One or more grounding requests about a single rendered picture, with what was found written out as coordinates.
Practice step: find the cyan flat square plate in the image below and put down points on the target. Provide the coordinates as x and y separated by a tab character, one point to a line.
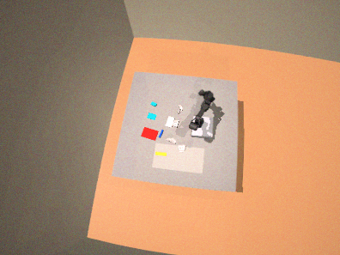
151	116

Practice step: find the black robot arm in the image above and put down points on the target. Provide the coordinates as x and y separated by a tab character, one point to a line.
204	108

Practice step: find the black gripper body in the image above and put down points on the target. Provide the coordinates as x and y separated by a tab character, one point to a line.
201	92

